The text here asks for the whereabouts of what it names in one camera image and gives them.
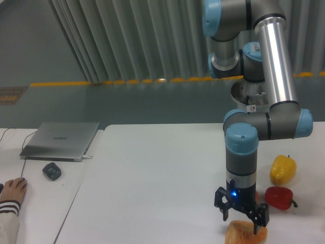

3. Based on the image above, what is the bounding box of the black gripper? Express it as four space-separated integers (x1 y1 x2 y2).
214 179 269 234

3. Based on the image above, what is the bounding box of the triangular orange bread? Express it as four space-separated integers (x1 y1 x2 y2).
224 220 268 244

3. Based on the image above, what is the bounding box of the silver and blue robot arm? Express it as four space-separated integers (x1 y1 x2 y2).
203 1 313 234

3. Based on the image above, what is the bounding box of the white sleeve forearm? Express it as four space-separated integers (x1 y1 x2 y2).
1 200 20 243

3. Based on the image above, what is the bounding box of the person's hand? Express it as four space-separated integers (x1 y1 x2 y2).
1 178 27 205

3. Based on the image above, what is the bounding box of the brown egg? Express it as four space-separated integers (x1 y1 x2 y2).
255 191 259 202

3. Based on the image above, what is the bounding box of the red bell pepper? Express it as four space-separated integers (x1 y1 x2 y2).
265 186 298 210

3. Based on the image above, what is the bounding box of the yellow bell pepper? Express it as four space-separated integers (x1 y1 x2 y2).
270 155 297 186

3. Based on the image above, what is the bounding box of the white laptop dongle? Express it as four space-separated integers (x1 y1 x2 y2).
83 155 93 160

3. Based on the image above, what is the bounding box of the silver closed laptop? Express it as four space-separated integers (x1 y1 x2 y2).
20 122 100 162

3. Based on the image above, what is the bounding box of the grey pleated curtain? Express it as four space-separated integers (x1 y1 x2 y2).
48 1 324 84

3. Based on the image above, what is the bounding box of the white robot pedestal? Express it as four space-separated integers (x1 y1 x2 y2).
231 78 270 114

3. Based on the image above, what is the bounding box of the black laptop cable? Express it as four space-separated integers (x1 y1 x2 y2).
0 128 39 142

